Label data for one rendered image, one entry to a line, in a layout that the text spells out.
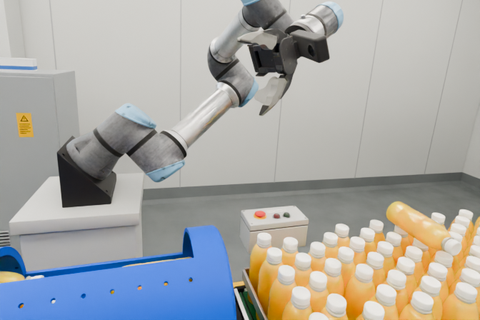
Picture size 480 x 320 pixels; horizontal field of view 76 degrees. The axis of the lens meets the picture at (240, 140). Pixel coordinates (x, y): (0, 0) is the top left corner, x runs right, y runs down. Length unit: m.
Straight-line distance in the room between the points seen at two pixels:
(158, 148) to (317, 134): 3.08
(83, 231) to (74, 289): 0.40
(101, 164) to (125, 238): 0.23
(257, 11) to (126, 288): 0.66
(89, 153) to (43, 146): 1.23
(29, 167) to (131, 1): 1.81
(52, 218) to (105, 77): 2.48
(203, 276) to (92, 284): 0.18
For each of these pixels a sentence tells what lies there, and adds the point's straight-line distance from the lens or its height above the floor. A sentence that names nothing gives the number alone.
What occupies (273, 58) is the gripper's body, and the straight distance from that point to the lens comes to 0.63.
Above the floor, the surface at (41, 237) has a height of 1.09.
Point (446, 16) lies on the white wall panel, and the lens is 4.85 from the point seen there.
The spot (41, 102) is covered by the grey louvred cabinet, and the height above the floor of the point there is 1.28.
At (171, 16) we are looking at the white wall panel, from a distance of 3.31.
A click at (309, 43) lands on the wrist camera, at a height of 1.62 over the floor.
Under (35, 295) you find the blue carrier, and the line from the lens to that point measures 0.62.
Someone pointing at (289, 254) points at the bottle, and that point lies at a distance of 0.90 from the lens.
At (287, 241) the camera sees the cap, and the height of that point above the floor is 1.11.
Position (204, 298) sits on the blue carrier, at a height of 1.18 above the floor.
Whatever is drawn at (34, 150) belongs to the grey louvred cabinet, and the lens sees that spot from 2.22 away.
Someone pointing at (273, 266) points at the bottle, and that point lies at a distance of 0.85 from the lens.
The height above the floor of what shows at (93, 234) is 1.09.
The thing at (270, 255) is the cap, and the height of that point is 1.11.
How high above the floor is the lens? 1.58
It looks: 15 degrees down
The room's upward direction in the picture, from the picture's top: 3 degrees clockwise
